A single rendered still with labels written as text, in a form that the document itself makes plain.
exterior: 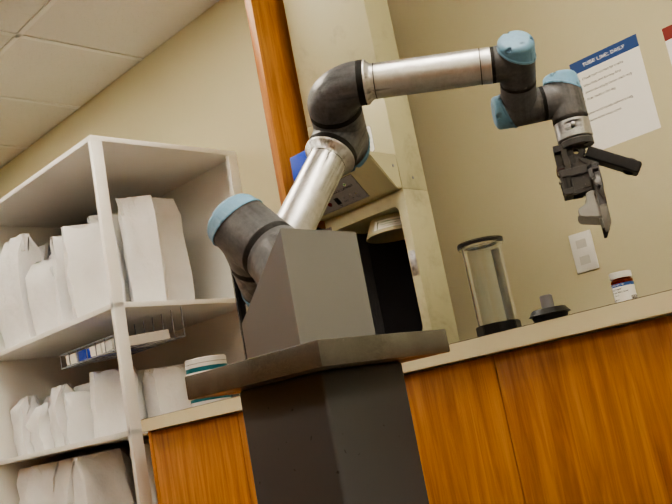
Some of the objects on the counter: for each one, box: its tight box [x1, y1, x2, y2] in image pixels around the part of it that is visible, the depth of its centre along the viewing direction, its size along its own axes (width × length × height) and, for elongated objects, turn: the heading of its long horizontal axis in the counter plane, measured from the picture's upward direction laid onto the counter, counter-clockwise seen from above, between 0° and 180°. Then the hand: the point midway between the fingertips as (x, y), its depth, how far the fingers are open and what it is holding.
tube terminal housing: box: [307, 95, 460, 344], centre depth 257 cm, size 25×32×77 cm
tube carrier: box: [457, 235, 518, 327], centre depth 200 cm, size 11×11×21 cm
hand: (609, 229), depth 180 cm, fingers open, 8 cm apart
